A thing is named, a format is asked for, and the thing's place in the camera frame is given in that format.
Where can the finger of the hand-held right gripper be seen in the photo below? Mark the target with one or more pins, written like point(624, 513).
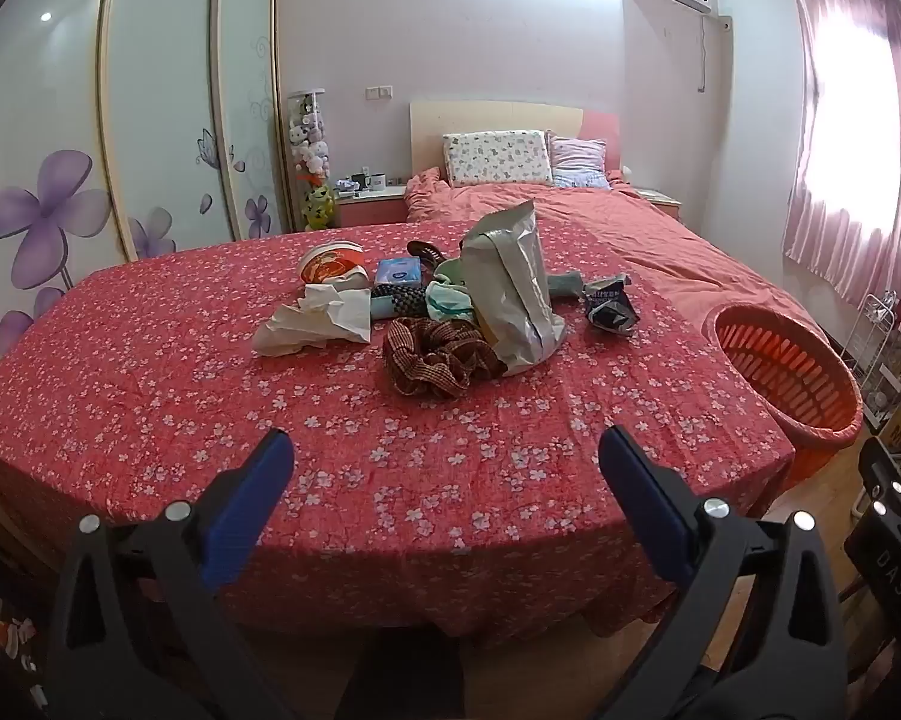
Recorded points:
point(885, 480)

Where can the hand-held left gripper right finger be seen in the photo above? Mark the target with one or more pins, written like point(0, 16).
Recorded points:
point(645, 502)

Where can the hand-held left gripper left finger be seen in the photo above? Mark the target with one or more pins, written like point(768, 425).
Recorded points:
point(247, 510)

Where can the orange plastic basket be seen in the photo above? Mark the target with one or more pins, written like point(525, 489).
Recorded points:
point(765, 360)

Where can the dark snack wrapper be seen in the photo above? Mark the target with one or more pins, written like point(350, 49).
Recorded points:
point(608, 307)

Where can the white tissue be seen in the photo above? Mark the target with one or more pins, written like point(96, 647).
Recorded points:
point(323, 315)

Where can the brown plaid cloth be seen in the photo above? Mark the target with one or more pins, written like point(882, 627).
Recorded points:
point(428, 360)

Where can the pale green wipe packet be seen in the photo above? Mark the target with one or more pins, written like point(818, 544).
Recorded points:
point(380, 307)

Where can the silver foil bag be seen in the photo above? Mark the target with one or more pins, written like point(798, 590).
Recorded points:
point(514, 292)

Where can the red white noodle cup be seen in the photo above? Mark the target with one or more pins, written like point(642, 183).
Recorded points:
point(330, 262)

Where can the black checkered pouch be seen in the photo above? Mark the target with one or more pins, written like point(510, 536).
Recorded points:
point(405, 301)

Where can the white teal mask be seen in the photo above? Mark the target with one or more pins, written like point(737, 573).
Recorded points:
point(450, 304)

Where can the blue tissue packet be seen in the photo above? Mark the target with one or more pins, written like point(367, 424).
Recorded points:
point(398, 270)

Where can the dark brown hair clip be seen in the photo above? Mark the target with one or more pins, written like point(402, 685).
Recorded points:
point(422, 247)

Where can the red floral tablecloth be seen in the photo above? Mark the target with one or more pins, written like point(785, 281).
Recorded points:
point(195, 405)

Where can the coral bed duvet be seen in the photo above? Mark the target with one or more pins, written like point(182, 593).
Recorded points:
point(608, 225)

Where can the pink white nightstand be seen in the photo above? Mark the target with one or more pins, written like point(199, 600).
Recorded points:
point(368, 210)
point(660, 199)

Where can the yellow green plush toy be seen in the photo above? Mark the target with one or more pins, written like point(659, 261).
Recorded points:
point(317, 206)

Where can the pink curtain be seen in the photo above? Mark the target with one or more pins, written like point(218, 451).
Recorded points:
point(833, 165)

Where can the pink striped pillow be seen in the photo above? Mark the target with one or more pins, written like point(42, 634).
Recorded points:
point(578, 161)

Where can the white mug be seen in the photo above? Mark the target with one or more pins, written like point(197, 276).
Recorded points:
point(377, 181)

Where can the white floral pillow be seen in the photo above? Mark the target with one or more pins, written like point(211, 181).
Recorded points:
point(495, 157)

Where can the clear tube of plush toys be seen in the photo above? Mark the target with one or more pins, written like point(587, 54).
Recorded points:
point(307, 135)

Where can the beige and pink headboard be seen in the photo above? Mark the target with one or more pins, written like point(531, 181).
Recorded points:
point(495, 116)

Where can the flower print sliding wardrobe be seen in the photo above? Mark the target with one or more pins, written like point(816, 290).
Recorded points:
point(157, 90)

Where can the white pipe cover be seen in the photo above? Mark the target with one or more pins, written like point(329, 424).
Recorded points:
point(716, 52)

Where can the white wall switch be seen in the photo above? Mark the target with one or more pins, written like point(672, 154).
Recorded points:
point(379, 92)

